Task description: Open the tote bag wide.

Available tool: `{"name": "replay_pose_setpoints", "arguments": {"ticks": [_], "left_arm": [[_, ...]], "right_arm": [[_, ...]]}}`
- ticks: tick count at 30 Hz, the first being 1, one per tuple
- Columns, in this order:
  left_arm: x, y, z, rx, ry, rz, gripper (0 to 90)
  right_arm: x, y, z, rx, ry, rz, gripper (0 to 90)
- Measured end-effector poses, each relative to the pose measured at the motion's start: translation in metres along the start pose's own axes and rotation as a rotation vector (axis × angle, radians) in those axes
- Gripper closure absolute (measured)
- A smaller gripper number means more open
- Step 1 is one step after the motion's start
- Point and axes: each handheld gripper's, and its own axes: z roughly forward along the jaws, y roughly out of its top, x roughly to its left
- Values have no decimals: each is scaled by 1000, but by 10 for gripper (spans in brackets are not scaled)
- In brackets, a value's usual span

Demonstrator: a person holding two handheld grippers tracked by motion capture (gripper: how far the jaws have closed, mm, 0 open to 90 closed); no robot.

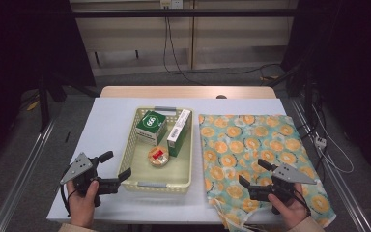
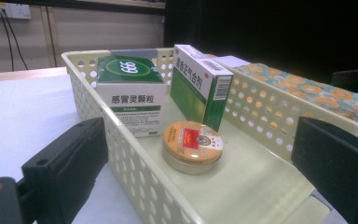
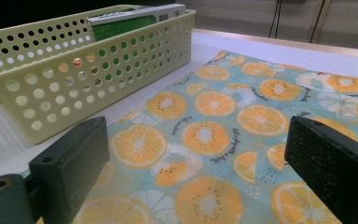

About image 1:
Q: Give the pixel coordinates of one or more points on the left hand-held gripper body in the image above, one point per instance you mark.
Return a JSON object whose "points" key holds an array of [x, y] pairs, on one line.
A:
{"points": [[83, 175]]}

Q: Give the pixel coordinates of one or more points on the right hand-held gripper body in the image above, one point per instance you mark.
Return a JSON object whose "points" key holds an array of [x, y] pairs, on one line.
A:
{"points": [[286, 175]]}

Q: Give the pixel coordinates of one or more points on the orange print fabric bag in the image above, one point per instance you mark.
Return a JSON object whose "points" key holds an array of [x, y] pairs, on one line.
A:
{"points": [[238, 145]]}

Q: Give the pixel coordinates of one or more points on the cream plastic basket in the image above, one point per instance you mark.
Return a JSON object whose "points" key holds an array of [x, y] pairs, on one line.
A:
{"points": [[174, 174]]}

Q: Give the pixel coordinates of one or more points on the person's left hand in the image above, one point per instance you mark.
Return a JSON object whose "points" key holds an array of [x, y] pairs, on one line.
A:
{"points": [[81, 209]]}

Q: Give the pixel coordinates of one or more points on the person's right hand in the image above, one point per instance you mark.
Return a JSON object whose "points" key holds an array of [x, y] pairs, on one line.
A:
{"points": [[293, 211]]}

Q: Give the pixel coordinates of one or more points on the white power strip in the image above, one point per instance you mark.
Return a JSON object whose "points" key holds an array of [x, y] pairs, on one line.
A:
{"points": [[320, 142]]}

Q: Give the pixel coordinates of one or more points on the green cube box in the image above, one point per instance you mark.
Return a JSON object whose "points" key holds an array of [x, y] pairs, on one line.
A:
{"points": [[151, 124]]}

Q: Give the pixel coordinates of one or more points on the tall green white box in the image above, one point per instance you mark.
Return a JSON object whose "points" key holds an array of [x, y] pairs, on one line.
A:
{"points": [[177, 132]]}

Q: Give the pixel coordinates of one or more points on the black stand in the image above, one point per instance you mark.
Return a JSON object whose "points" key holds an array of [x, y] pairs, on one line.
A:
{"points": [[43, 103]]}

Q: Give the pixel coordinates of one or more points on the black curtain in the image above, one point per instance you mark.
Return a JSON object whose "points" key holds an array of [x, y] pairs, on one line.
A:
{"points": [[351, 48], [25, 38]]}

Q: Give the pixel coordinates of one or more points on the black metal bar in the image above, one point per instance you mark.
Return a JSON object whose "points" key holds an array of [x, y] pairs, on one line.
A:
{"points": [[206, 13]]}

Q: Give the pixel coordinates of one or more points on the metal floor rail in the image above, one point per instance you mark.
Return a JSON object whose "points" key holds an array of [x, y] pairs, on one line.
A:
{"points": [[19, 187], [338, 190]]}

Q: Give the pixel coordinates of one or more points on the white wall outlet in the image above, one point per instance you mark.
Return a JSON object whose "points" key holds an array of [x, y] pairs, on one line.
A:
{"points": [[171, 3]]}

